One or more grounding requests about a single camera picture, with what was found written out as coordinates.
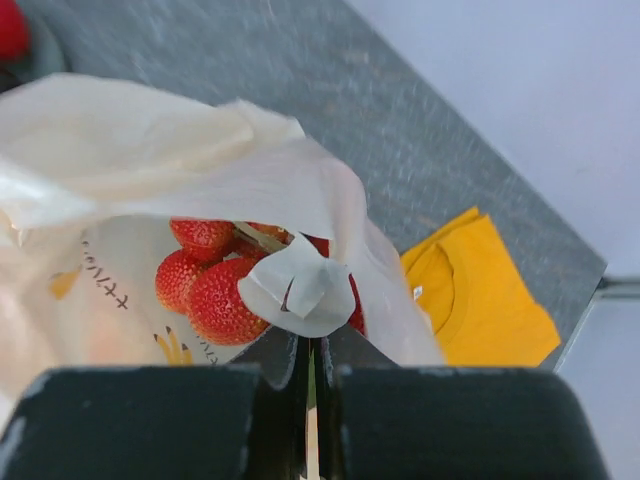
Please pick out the orange folded cloth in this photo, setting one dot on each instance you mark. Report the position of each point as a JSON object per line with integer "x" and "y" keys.
{"x": 480, "y": 309}

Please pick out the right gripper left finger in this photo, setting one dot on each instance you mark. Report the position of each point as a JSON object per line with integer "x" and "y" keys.
{"x": 277, "y": 433}

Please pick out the fake strawberry bunch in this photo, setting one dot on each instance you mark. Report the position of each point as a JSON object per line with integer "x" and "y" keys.
{"x": 200, "y": 280}

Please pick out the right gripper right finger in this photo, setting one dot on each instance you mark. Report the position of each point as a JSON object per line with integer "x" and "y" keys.
{"x": 345, "y": 346}

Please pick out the grey green plate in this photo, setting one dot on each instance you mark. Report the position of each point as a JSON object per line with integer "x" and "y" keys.
{"x": 45, "y": 57}

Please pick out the fake red apple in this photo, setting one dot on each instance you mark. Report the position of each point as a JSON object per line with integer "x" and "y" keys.
{"x": 14, "y": 32}

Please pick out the banana print plastic bag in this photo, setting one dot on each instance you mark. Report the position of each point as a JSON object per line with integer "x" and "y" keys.
{"x": 91, "y": 172}

